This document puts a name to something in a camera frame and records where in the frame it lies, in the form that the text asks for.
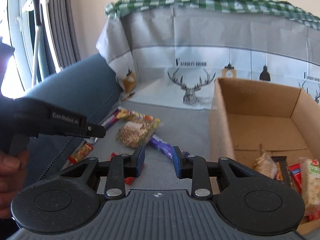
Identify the person's left hand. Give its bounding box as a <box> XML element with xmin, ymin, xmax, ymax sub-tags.
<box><xmin>0</xmin><ymin>149</ymin><xmax>29</xmax><ymax>220</ymax></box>

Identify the cardboard box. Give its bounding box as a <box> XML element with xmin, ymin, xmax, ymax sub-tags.
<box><xmin>209</xmin><ymin>77</ymin><xmax>320</xmax><ymax>235</ymax></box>

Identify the red peanut candy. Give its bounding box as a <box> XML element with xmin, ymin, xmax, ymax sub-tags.
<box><xmin>68</xmin><ymin>142</ymin><xmax>94</xmax><ymax>165</ymax></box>

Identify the window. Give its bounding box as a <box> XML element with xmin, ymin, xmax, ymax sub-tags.
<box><xmin>0</xmin><ymin>0</ymin><xmax>43</xmax><ymax>93</ymax></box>

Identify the yellow clear nut packet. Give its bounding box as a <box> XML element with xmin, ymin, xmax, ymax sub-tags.
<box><xmin>116</xmin><ymin>110</ymin><xmax>162</xmax><ymax>148</ymax></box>

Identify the beige snack packet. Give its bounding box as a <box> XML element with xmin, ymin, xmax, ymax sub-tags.
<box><xmin>252</xmin><ymin>144</ymin><xmax>278</xmax><ymax>179</ymax></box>

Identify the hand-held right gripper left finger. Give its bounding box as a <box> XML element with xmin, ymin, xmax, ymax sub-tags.
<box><xmin>60</xmin><ymin>145</ymin><xmax>146</xmax><ymax>200</ymax></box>

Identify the blue-grey sofa backrest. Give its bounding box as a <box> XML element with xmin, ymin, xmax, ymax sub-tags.
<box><xmin>21</xmin><ymin>52</ymin><xmax>124</xmax><ymax>189</ymax></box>

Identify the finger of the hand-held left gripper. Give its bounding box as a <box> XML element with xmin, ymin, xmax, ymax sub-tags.
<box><xmin>87</xmin><ymin>122</ymin><xmax>107</xmax><ymax>138</ymax></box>

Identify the white green snack packet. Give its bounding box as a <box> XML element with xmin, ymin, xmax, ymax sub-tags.
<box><xmin>299</xmin><ymin>157</ymin><xmax>320</xmax><ymax>213</ymax></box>

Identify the grey curtain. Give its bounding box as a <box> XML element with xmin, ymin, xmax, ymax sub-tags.
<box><xmin>41</xmin><ymin>0</ymin><xmax>78</xmax><ymax>78</ymax></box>

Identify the purple white snack bar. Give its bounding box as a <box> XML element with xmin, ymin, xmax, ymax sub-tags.
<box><xmin>101</xmin><ymin>109</ymin><xmax>123</xmax><ymax>130</ymax></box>

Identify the grey deer printed cloth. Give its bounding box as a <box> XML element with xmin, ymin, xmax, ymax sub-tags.
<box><xmin>94</xmin><ymin>5</ymin><xmax>320</xmax><ymax>198</ymax></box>

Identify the red snack packet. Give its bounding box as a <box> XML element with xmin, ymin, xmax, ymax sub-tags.
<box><xmin>306</xmin><ymin>210</ymin><xmax>320</xmax><ymax>222</ymax></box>
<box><xmin>287</xmin><ymin>163</ymin><xmax>304</xmax><ymax>193</ymax></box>

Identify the dark chocolate bar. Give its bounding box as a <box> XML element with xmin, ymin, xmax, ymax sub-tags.
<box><xmin>271</xmin><ymin>156</ymin><xmax>294</xmax><ymax>188</ymax></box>

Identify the purple snack packet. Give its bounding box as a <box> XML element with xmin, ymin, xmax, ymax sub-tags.
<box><xmin>149</xmin><ymin>134</ymin><xmax>190</xmax><ymax>162</ymax></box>

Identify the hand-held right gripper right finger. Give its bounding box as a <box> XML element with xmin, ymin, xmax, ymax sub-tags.
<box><xmin>172</xmin><ymin>146</ymin><xmax>260</xmax><ymax>201</ymax></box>

